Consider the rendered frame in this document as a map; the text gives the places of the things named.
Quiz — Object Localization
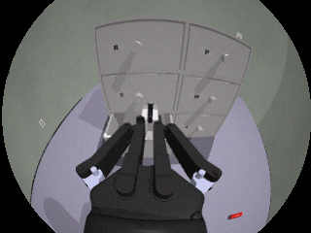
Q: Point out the small white chest of drawers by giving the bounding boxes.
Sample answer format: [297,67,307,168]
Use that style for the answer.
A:
[92,16,253,138]

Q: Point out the grey drawer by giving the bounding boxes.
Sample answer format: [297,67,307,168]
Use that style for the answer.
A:
[174,114,225,137]
[184,25,250,82]
[104,113,173,158]
[177,74,240,114]
[96,21,184,72]
[102,72,178,112]

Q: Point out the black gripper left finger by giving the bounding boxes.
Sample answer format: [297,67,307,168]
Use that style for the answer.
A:
[76,105,148,198]

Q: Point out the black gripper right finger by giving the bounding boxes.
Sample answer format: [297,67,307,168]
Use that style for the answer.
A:
[153,105,223,199]

